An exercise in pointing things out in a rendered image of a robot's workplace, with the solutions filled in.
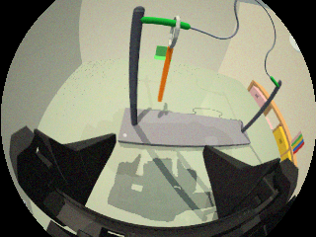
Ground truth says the orange handle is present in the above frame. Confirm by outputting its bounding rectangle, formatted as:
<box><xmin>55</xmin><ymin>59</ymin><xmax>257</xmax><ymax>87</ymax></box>
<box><xmin>157</xmin><ymin>16</ymin><xmax>181</xmax><ymax>102</ymax></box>

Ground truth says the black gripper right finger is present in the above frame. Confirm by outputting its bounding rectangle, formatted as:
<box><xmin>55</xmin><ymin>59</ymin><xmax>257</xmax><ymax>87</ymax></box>
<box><xmin>202</xmin><ymin>145</ymin><xmax>280</xmax><ymax>218</ymax></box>

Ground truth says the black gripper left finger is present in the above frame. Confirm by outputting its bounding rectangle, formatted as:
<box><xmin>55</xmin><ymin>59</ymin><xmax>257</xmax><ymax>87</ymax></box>
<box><xmin>33</xmin><ymin>129</ymin><xmax>116</xmax><ymax>205</ymax></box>

